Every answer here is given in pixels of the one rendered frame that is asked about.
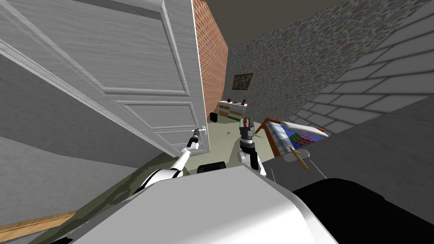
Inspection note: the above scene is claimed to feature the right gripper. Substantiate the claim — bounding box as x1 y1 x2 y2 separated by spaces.
239 117 256 139

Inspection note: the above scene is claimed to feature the white dresser with drawers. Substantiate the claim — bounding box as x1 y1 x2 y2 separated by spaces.
218 98 248 122

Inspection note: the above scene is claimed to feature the wooden bed with colourful bedding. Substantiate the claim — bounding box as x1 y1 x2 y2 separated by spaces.
254 116 330 170

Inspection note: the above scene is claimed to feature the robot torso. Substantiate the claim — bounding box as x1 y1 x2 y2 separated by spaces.
50 161 339 244

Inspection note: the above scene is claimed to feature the white panelled door leaf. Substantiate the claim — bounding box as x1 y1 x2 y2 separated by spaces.
0 0 211 158

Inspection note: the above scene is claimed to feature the dark framed wall picture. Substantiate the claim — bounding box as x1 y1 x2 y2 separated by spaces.
232 72 254 91

